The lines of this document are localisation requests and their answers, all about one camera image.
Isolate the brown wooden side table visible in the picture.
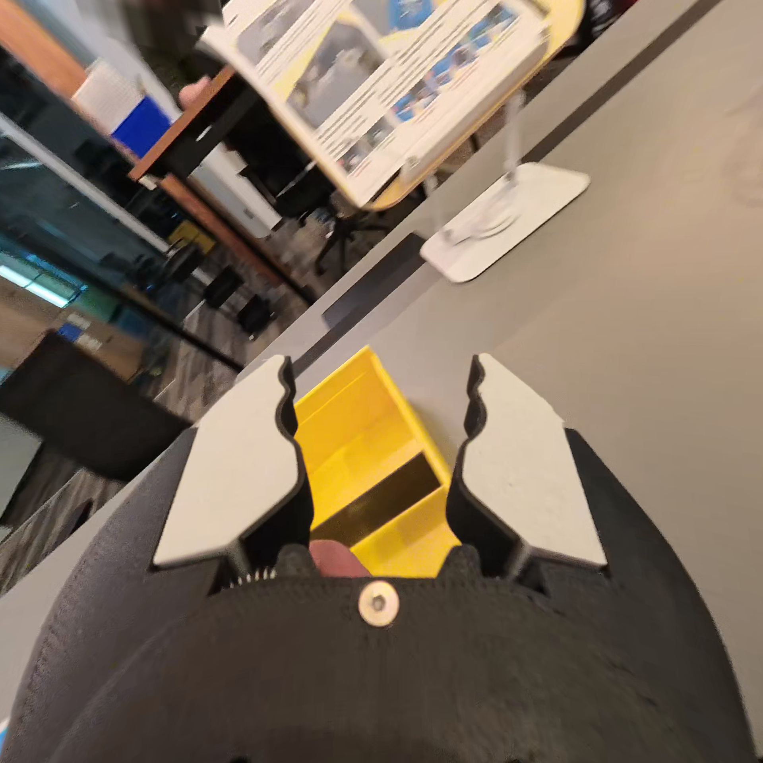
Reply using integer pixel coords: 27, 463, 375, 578
127, 64, 320, 306

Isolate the printed instruction sheet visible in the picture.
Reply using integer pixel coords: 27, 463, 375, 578
199, 0, 552, 206

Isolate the person's left hand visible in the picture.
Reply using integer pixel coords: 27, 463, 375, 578
310, 539, 372, 578

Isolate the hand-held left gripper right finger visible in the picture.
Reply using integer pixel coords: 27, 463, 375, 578
446, 353, 609, 579

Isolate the white and blue box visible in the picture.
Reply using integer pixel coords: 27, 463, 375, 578
70, 60, 180, 159

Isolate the black office chair backrest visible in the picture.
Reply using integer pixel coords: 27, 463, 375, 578
0, 331, 193, 484

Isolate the cardboard box with blue label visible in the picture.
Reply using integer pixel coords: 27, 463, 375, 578
33, 307, 153, 385

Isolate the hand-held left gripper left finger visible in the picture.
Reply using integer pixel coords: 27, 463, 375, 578
153, 354, 315, 572

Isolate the large yellow plastic bin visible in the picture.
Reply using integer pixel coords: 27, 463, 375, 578
293, 346, 463, 579

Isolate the white metal document stand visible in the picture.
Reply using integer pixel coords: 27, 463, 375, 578
340, 24, 592, 284

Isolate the white storage cabinet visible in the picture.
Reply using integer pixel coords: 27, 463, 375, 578
191, 143, 284, 239

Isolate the black office chair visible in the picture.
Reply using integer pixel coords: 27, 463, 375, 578
280, 173, 394, 278

